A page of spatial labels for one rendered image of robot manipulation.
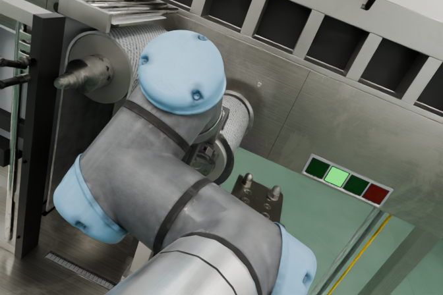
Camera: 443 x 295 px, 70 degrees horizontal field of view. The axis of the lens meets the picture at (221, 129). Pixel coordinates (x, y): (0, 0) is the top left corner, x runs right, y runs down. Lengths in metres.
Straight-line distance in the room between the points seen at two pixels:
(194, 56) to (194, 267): 0.17
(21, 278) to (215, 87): 0.68
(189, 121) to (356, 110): 0.69
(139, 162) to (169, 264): 0.11
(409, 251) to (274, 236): 1.18
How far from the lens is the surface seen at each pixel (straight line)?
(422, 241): 1.38
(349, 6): 0.88
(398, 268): 1.45
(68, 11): 0.66
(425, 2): 3.34
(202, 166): 0.64
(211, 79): 0.26
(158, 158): 0.27
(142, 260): 0.81
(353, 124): 0.94
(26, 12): 0.58
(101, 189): 0.28
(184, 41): 0.28
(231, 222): 0.23
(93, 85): 0.63
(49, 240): 0.91
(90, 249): 0.89
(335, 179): 1.00
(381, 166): 1.00
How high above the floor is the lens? 1.59
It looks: 26 degrees down
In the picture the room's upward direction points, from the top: 22 degrees clockwise
